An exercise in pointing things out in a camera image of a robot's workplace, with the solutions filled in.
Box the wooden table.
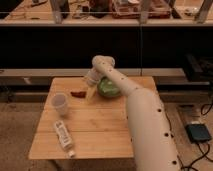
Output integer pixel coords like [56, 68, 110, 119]
[28, 76, 161, 171]

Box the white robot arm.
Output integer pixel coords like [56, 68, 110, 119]
[85, 55, 181, 171]

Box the black cable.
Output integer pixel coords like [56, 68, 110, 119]
[181, 103, 213, 171]

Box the black foot pedal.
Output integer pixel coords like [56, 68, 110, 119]
[185, 124, 212, 143]

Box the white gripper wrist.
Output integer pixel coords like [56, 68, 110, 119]
[84, 68, 101, 102]

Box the white plastic bottle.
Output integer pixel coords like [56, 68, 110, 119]
[54, 120, 75, 158]

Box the translucent plastic cup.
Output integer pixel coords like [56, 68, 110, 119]
[51, 93, 69, 116]

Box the green ceramic bowl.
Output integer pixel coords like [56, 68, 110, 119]
[97, 77, 121, 98]

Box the metal shelf rack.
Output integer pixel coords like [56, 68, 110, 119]
[0, 0, 213, 27]

